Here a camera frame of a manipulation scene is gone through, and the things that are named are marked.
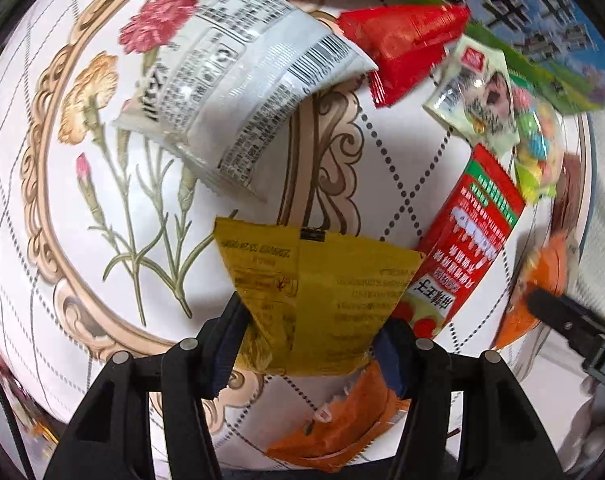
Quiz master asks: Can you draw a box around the orange snack packet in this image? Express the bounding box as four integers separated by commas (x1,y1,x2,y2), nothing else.
493,232,571,351
265,360,413,473

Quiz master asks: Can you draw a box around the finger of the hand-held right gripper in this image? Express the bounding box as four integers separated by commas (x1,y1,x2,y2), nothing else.
525,285,605,356

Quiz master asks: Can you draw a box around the yellow snack packet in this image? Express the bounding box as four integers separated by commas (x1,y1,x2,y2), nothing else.
212,216,427,378

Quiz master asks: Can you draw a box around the white grey snack packet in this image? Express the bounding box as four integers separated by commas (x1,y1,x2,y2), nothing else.
111,0,379,203

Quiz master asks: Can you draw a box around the colourful candy packet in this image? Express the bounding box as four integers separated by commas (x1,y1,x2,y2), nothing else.
510,72,566,206

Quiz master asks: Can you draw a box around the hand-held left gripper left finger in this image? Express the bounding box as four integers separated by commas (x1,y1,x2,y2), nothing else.
42,292,253,480

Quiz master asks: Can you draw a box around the red green striped snack packet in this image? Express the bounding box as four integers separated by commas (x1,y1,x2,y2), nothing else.
395,142,527,341

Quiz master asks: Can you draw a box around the pale face print snack packet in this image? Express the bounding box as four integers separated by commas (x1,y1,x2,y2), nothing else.
423,35,521,161

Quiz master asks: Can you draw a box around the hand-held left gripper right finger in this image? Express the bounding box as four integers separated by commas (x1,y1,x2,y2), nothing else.
373,317,566,480

